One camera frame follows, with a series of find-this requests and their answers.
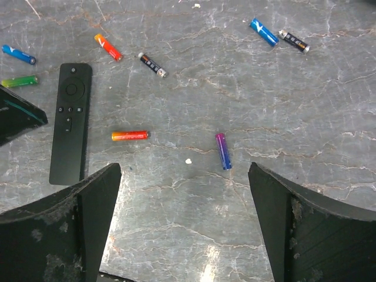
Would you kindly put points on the purple blue battery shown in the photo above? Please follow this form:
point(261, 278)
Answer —
point(223, 151)

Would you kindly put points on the blue battery far right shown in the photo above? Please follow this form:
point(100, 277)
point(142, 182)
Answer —
point(268, 36)

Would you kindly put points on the black remote control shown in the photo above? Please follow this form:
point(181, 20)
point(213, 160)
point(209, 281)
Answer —
point(70, 132)

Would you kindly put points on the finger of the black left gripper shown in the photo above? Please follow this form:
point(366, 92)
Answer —
point(18, 116)

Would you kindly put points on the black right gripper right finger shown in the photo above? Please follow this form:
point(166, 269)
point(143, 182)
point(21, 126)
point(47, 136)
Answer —
point(309, 236)

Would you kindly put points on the green yellow battery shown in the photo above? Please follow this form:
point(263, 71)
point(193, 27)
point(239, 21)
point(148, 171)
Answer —
point(20, 81)

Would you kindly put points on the orange red battery upper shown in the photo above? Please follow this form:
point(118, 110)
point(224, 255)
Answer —
point(108, 47)

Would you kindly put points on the blue battery near remote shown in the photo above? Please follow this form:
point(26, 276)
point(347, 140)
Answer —
point(16, 53)

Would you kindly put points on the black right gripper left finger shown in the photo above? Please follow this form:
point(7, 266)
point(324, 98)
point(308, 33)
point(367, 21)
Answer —
point(61, 237)

